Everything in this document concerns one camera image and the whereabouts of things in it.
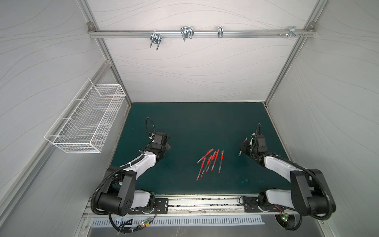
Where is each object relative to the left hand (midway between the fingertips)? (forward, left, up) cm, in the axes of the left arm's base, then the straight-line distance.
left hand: (163, 143), depth 91 cm
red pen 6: (-8, -33, -5) cm, 34 cm away
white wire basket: (-5, +32, +26) cm, 42 cm away
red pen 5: (-7, -31, -5) cm, 32 cm away
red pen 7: (-5, -37, -4) cm, 38 cm away
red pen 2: (-2, -30, -4) cm, 31 cm away
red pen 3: (-9, -26, -4) cm, 28 cm away
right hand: (+1, -51, -1) cm, 51 cm away
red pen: (-4, -48, -2) cm, 49 cm away
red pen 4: (-10, -28, -5) cm, 30 cm away
